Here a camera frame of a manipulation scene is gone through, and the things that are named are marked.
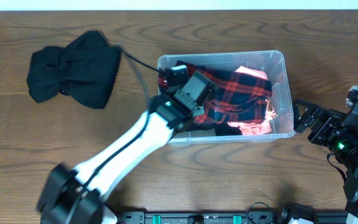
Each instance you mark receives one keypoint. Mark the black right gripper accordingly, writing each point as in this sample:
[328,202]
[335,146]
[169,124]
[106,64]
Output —
[335,121]

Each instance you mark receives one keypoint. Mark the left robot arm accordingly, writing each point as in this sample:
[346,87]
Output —
[79,195]

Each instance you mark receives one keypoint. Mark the pink printed shirt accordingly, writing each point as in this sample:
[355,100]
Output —
[270,114]

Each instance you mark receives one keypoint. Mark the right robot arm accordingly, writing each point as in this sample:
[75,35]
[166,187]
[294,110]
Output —
[338,132]

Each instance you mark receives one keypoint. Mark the black mounting rail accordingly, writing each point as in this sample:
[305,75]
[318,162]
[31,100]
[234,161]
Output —
[258,213]

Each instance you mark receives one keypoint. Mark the large black hoodie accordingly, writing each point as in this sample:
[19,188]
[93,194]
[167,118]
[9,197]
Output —
[85,70]

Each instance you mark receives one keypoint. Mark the red navy plaid shirt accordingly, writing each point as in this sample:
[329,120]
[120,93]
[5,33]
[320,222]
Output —
[238,98]

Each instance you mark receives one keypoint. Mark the dark navy garment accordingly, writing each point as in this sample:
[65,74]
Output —
[222,129]

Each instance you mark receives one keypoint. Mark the clear plastic storage bin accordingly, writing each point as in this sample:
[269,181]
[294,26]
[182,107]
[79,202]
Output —
[272,62]

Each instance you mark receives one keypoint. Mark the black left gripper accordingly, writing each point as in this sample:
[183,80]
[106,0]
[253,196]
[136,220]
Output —
[187,101]

